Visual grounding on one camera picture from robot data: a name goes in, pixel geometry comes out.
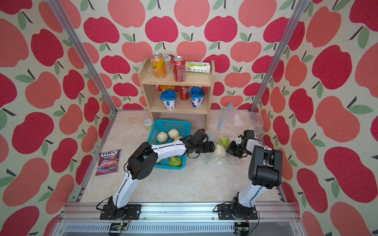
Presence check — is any white green box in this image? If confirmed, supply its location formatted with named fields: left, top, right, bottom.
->
left=186, top=61, right=211, bottom=73

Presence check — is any left blue-lid yogurt cup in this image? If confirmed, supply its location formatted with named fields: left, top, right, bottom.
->
left=160, top=89, right=177, bottom=110

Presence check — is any pink can behind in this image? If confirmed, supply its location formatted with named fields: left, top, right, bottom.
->
left=163, top=55, right=173, bottom=72

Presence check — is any orange soda can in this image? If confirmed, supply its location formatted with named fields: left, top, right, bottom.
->
left=151, top=53, right=166, bottom=78

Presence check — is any clear zip-top bag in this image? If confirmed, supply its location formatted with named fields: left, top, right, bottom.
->
left=217, top=102, right=264, bottom=135
left=207, top=131, right=235, bottom=165

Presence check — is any yellow cup lower shelf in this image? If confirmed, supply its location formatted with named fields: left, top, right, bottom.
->
left=159, top=85, right=175, bottom=91

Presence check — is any red cola can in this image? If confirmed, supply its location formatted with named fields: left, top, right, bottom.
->
left=172, top=56, right=186, bottom=82

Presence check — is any purple candy packet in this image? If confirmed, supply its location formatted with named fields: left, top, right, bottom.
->
left=95, top=149, right=121, bottom=176

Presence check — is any blue-lid yogurt cup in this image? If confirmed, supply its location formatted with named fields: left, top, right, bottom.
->
left=160, top=89, right=177, bottom=110
left=190, top=87, right=206, bottom=108

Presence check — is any green pear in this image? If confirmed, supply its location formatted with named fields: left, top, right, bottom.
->
left=218, top=137, right=230, bottom=148
left=169, top=156, right=182, bottom=168

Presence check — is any wooden two-tier shelf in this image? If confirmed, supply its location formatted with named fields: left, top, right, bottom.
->
left=137, top=57, right=216, bottom=130

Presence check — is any small red can lower shelf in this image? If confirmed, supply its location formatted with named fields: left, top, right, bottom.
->
left=180, top=86, right=189, bottom=101

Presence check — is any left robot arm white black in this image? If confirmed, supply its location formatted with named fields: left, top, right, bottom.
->
left=96, top=129, right=216, bottom=220

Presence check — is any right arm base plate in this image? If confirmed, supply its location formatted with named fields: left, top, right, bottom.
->
left=213, top=202, right=259, bottom=221

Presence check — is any right blue-lid yogurt cup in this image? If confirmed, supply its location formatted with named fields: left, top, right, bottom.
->
left=190, top=87, right=206, bottom=108

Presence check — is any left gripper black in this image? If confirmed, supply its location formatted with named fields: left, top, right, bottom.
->
left=195, top=141, right=219, bottom=153

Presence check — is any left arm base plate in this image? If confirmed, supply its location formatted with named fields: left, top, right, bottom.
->
left=96, top=203, right=142, bottom=220

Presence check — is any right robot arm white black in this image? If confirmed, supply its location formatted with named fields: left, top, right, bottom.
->
left=226, top=130, right=283, bottom=220

